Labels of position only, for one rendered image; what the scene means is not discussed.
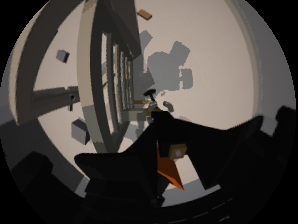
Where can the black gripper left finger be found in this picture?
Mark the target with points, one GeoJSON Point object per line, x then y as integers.
{"type": "Point", "coordinates": [137, 163]}

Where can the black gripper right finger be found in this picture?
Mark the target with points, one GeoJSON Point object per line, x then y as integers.
{"type": "Point", "coordinates": [212, 148]}

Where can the grey slatted rack door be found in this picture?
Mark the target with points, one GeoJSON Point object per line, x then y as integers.
{"type": "Point", "coordinates": [117, 20]}

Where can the black rectangular bar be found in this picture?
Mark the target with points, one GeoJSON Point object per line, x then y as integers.
{"type": "Point", "coordinates": [62, 56]}

